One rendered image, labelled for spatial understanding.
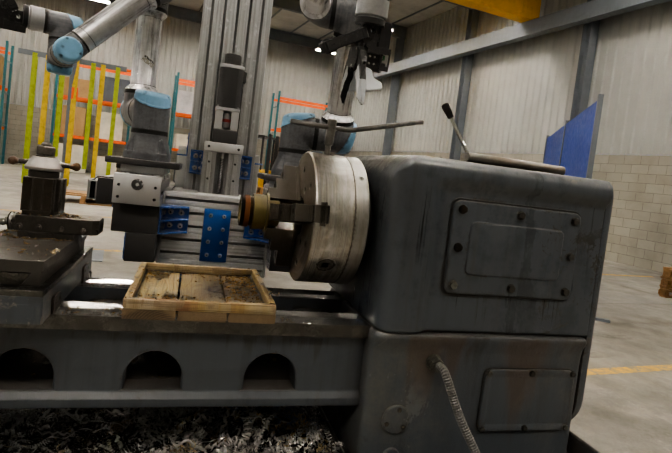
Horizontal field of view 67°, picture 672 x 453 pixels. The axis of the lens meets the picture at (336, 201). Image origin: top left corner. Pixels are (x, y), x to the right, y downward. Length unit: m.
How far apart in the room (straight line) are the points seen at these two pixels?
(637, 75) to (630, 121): 1.03
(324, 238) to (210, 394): 0.40
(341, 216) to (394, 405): 0.43
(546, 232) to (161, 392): 0.92
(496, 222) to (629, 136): 12.11
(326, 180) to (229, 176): 0.80
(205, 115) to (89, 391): 1.11
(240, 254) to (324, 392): 0.72
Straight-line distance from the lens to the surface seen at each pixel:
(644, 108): 13.20
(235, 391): 1.17
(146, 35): 1.96
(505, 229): 1.22
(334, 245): 1.12
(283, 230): 1.23
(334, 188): 1.12
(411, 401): 1.23
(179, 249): 1.77
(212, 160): 1.87
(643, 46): 13.66
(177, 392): 1.16
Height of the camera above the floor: 1.19
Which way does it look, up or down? 3 degrees down
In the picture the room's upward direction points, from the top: 7 degrees clockwise
